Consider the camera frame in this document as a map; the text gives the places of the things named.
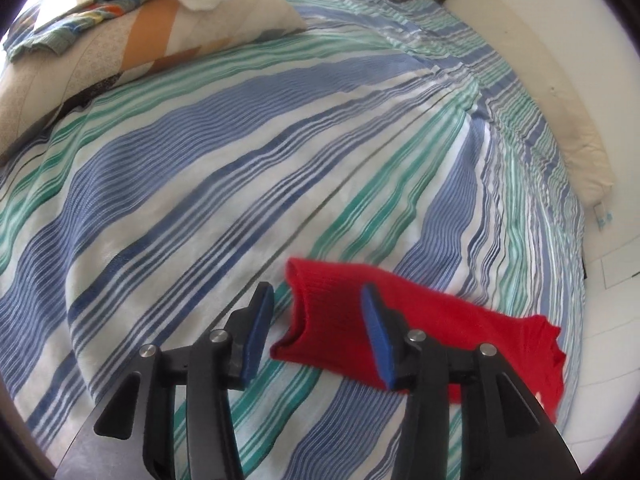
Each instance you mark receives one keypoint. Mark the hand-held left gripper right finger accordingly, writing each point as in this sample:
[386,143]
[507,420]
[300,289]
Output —
[374,332]

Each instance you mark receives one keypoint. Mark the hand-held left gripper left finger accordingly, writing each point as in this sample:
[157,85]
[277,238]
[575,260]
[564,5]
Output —
[256,332]

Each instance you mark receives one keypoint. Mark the red knit sweater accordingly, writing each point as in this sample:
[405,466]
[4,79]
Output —
[325,310]

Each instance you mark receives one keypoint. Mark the striped bed sheet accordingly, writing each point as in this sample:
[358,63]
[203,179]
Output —
[250,160]

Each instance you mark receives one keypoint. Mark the cream cushion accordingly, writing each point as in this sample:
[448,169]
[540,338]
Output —
[575,125]

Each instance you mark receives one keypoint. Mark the patterned pillow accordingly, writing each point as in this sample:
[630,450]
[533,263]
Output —
[150,35]

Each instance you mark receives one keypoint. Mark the colourful knitted cloth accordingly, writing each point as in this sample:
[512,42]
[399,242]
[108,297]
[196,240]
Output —
[50,32]

